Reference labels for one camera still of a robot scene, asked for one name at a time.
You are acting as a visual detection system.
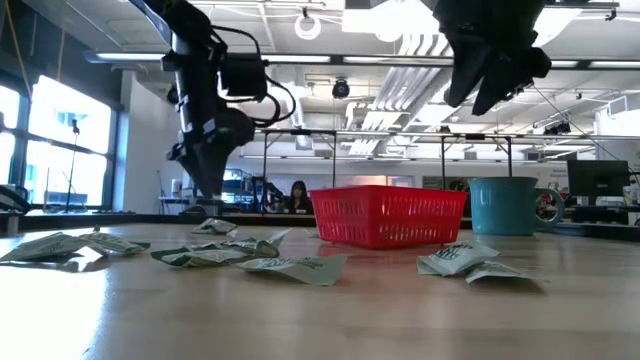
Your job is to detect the white coiled cable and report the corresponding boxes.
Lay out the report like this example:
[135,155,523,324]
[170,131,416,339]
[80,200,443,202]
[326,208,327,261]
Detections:
[293,13,322,42]

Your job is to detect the person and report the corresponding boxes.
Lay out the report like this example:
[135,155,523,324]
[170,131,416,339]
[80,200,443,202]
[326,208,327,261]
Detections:
[284,179,315,215]

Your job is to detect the black desk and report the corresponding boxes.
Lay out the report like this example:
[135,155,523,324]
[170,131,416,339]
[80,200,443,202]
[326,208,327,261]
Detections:
[569,195,640,226]

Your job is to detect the small light blue object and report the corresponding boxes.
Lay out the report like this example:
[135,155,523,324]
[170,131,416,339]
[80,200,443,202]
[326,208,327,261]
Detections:
[227,228,294,259]

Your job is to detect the black tripod stand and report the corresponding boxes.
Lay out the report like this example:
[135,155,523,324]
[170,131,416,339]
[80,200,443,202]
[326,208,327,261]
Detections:
[63,118,82,215]

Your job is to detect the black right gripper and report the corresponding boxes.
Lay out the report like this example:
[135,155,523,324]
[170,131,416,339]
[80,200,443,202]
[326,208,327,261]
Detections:
[433,0,551,116]

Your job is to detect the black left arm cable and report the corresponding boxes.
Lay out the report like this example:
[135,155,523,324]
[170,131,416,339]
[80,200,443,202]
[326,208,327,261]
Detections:
[209,24,297,129]

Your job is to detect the white ventilation duct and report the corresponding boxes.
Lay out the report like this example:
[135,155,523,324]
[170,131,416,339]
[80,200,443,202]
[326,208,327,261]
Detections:
[272,67,307,129]

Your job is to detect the black computer monitor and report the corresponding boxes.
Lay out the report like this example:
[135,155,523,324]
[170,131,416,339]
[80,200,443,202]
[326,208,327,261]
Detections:
[566,159,632,198]

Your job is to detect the white ceiling light panel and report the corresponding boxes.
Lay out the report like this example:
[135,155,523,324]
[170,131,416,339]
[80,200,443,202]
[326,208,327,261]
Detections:
[342,7,441,37]

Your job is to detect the black track spotlight cluster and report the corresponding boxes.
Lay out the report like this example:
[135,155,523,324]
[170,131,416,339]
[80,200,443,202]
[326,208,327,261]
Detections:
[542,120,573,136]

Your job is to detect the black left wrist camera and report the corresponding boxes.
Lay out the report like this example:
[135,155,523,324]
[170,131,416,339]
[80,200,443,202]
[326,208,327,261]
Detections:
[219,52,269,103]

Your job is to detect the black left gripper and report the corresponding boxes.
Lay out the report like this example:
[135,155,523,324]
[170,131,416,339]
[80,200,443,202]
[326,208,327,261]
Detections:
[166,92,255,199]

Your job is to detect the red plastic basket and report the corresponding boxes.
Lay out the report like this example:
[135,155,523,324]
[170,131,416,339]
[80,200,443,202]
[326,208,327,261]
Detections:
[308,185,469,251]

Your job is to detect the teal mug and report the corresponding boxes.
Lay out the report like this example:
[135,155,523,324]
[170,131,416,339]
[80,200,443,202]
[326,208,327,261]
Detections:
[468,175,566,237]

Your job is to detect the large window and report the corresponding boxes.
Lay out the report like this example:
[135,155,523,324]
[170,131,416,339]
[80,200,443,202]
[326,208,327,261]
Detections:
[0,74,112,209]

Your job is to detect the black metal rig frame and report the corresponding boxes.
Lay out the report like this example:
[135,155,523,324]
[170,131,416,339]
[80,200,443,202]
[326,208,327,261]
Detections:
[441,132,514,177]
[254,128,338,187]

